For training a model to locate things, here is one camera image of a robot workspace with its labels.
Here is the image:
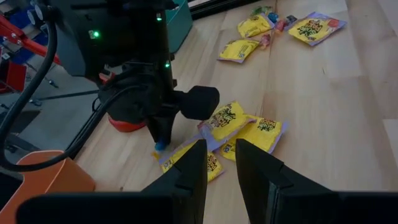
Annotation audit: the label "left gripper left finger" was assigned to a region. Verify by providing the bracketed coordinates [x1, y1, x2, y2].
[15, 139, 208, 224]

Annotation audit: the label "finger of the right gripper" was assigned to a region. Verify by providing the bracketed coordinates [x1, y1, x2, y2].
[146, 114, 177, 149]

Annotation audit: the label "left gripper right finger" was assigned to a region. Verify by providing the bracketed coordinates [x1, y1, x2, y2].
[235, 138, 398, 224]

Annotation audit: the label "yellow purple-edged candy packet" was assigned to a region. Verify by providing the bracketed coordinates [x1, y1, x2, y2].
[197, 101, 258, 152]
[287, 11, 348, 47]

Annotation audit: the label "yellow sour candy packet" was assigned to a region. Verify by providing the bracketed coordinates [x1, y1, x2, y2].
[220, 116, 289, 162]
[238, 14, 277, 39]
[217, 39, 261, 65]
[157, 139, 225, 184]

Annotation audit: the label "green hard candy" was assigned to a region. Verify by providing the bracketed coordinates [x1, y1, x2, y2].
[250, 5, 274, 17]

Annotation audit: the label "red desk lamp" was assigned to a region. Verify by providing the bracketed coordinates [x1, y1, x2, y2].
[99, 71, 147, 134]

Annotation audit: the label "teal green plastic bin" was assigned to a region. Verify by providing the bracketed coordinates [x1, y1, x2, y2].
[166, 0, 193, 54]

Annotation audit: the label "orange plastic bin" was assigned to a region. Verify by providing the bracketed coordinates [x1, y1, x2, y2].
[0, 150, 96, 224]

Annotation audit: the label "red storage bin rack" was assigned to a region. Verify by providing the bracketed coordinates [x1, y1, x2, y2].
[0, 14, 62, 94]

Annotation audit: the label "blue storage bins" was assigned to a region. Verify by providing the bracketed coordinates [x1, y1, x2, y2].
[9, 7, 49, 63]

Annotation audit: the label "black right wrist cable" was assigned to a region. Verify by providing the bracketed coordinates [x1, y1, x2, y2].
[0, 18, 144, 172]

